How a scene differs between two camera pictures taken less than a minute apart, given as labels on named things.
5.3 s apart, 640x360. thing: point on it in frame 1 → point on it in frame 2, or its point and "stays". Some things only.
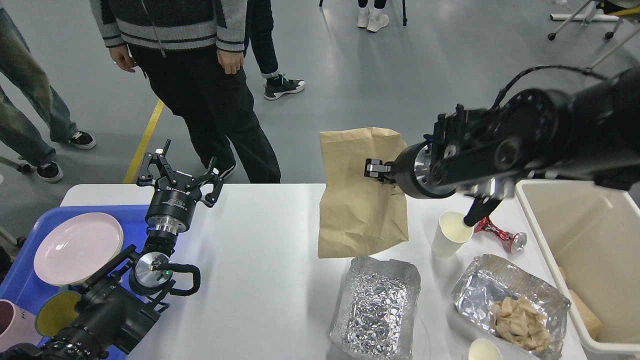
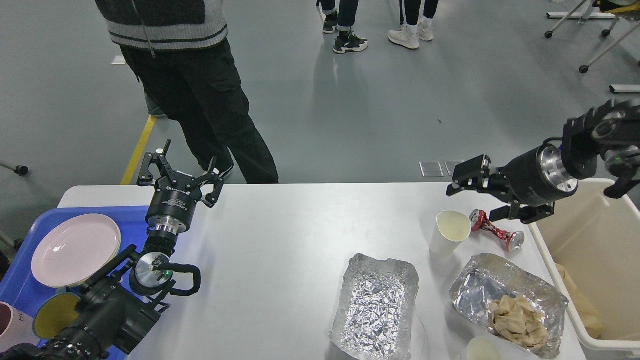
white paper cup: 451,231 stays
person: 372,18 → 412,28
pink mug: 17,326 stays
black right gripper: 412,171 → 530,185
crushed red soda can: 516,241 stays
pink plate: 76,247 stays
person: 260,22 → 341,15
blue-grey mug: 57,311 stays
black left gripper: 173,202 stays
